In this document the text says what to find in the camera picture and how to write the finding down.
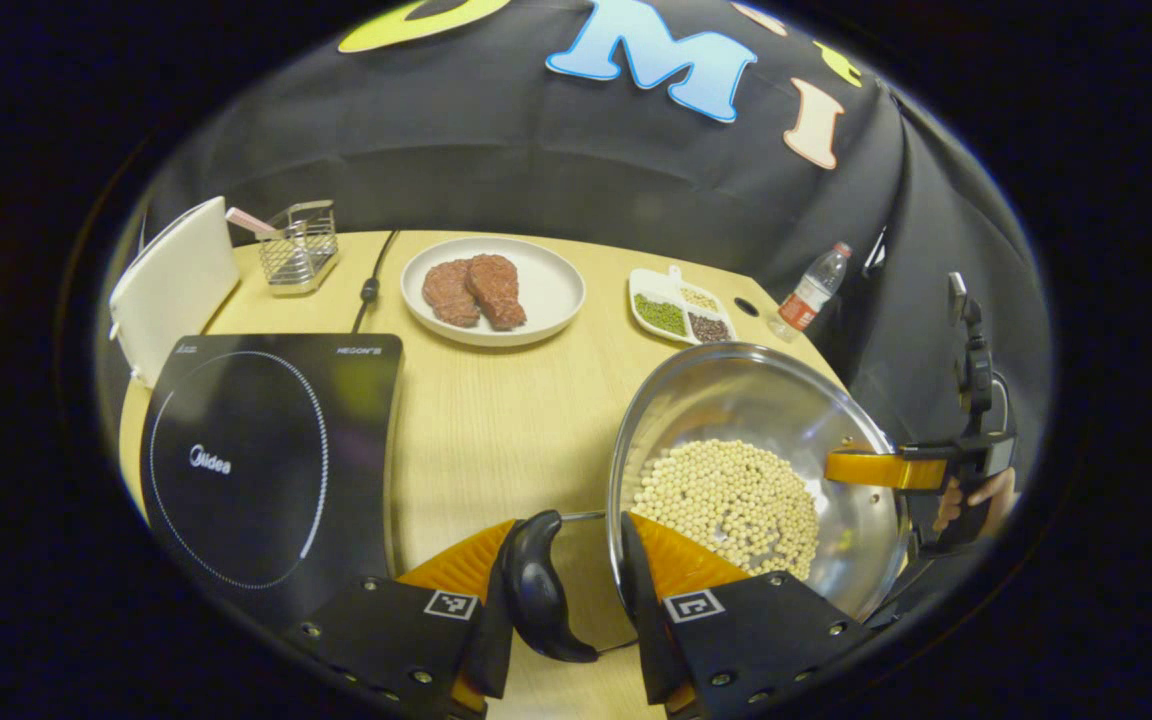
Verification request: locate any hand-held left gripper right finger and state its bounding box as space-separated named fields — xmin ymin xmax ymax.
xmin=619 ymin=512 xmax=872 ymax=716

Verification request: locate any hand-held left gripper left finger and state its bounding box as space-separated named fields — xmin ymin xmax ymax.
xmin=286 ymin=517 xmax=537 ymax=716

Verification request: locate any steel pot with black handles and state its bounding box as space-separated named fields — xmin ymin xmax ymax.
xmin=501 ymin=342 xmax=909 ymax=663

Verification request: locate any black induction cooktop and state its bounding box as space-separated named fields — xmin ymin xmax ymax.
xmin=140 ymin=333 xmax=405 ymax=631

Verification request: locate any pile of soybeans in pot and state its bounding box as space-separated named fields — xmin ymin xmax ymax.
xmin=631 ymin=440 xmax=822 ymax=581

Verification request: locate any plastic water bottle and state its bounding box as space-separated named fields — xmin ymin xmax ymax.
xmin=771 ymin=242 xmax=853 ymax=341

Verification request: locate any pile of green mung beans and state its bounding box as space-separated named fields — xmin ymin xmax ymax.
xmin=634 ymin=293 xmax=687 ymax=336

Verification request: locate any white divided dish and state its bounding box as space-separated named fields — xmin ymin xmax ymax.
xmin=628 ymin=265 xmax=737 ymax=346

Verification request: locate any white round plate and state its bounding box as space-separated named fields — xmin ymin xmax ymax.
xmin=400 ymin=236 xmax=587 ymax=348

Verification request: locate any white toaster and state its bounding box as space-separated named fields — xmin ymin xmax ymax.
xmin=108 ymin=196 xmax=240 ymax=389

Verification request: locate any pink striped straw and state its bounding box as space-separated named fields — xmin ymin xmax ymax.
xmin=226 ymin=207 xmax=282 ymax=239

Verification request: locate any black power cable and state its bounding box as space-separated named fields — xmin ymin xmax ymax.
xmin=351 ymin=230 xmax=402 ymax=334

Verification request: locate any wire mesh basket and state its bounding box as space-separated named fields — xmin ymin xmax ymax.
xmin=258 ymin=200 xmax=340 ymax=296

